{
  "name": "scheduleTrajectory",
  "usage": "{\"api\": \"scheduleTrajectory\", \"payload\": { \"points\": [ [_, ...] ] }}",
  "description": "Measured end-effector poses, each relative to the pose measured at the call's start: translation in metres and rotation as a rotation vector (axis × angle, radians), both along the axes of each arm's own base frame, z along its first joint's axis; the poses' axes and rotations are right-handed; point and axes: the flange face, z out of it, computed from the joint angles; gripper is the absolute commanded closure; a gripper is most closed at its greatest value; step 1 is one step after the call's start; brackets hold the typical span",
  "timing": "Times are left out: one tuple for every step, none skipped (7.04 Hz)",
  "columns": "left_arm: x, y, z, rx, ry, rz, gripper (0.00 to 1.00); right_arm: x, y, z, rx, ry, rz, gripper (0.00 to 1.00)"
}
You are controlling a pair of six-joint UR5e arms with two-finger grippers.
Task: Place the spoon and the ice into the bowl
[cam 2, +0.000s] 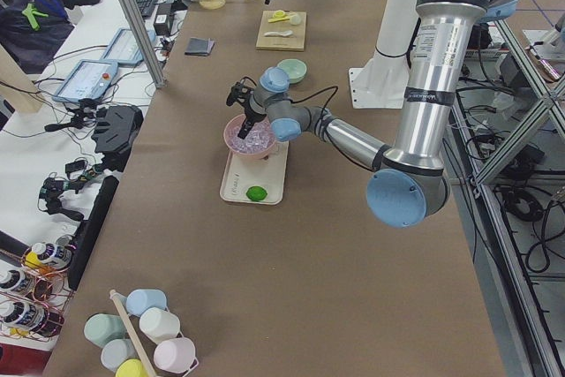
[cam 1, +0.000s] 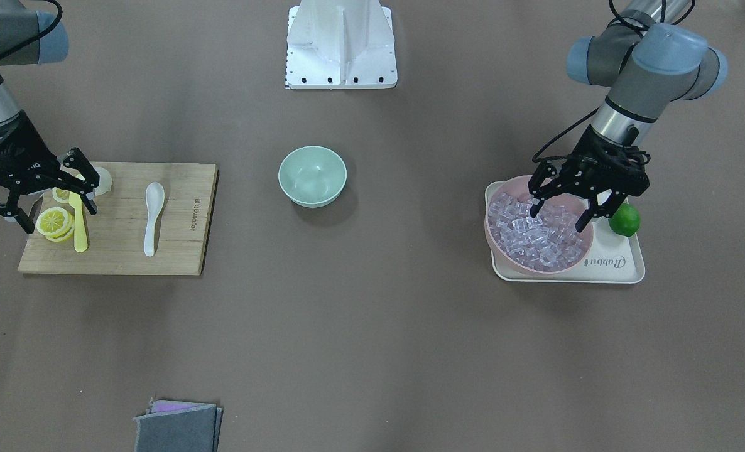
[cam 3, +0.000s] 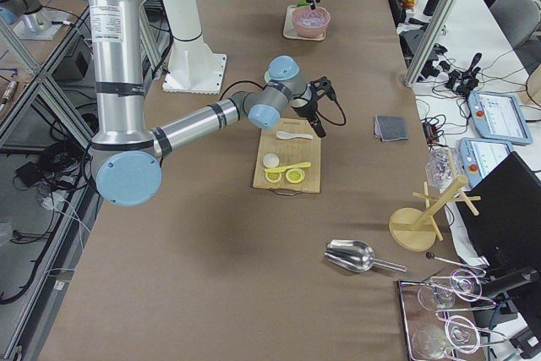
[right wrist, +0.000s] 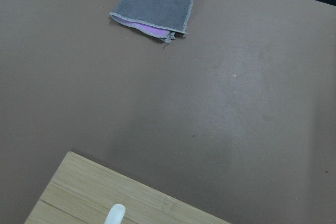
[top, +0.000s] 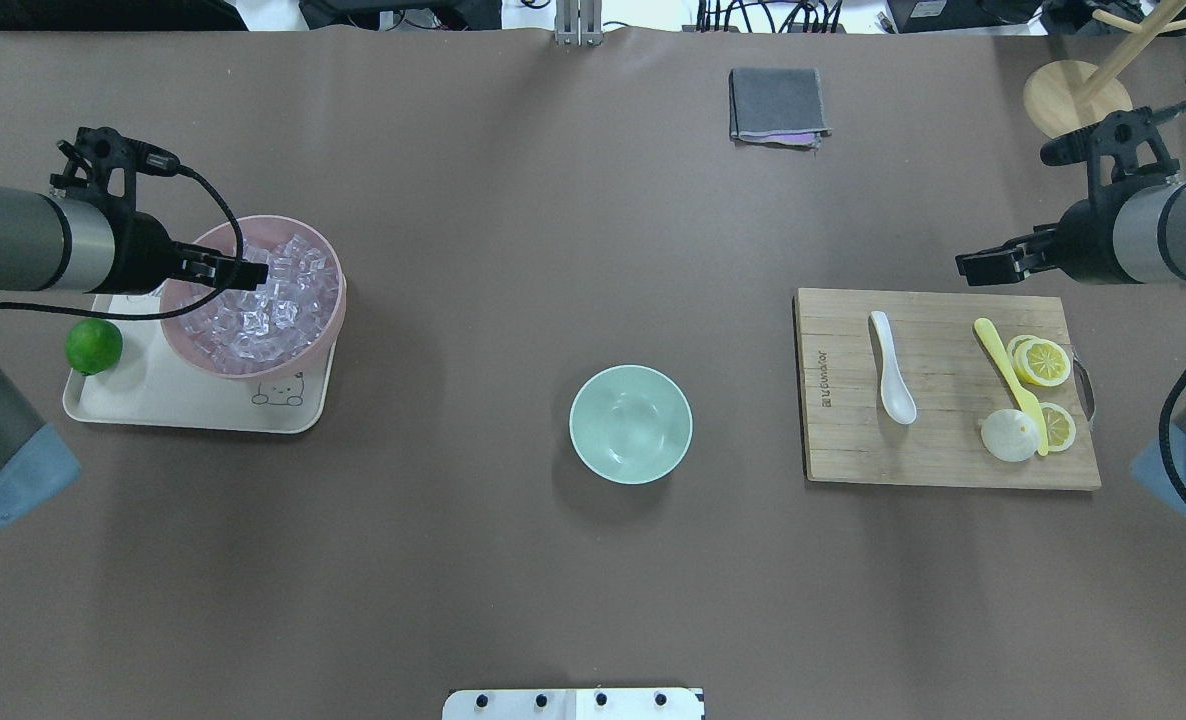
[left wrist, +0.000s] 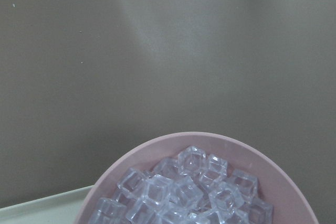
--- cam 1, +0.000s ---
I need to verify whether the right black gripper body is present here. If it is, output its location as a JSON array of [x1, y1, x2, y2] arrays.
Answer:
[[0, 112, 62, 195]]

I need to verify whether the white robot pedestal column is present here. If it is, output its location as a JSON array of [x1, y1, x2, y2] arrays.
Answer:
[[285, 1, 398, 90]]

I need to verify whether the purple folded cloth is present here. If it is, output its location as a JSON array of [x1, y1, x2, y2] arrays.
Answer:
[[146, 399, 209, 414]]

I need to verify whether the cream plastic tray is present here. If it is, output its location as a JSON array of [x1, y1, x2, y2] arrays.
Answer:
[[491, 218, 645, 284]]

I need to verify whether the grey folded cloth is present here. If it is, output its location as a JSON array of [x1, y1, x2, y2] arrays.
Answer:
[[134, 403, 223, 451]]

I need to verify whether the pink bowl of ice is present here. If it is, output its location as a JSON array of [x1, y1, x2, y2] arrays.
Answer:
[[484, 176, 594, 277]]

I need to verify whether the white ceramic spoon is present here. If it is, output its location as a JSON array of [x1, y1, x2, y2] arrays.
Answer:
[[143, 182, 165, 257]]

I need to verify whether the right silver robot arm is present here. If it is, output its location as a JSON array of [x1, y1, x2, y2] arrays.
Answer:
[[0, 1, 100, 234]]

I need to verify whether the white half egg shape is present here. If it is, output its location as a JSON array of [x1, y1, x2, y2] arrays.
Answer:
[[86, 166, 113, 200]]

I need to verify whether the green lime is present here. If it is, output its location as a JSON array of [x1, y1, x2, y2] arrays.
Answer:
[[608, 203, 641, 237]]

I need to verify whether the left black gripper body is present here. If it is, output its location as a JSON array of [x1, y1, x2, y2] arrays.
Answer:
[[552, 126, 650, 198]]

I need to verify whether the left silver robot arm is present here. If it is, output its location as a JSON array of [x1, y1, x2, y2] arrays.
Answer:
[[528, 1, 729, 232]]

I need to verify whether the mint green ceramic bowl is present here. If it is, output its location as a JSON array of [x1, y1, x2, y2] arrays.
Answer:
[[278, 146, 349, 208]]

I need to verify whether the bamboo cutting board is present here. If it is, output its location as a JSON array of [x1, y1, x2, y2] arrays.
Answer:
[[18, 162, 219, 276]]

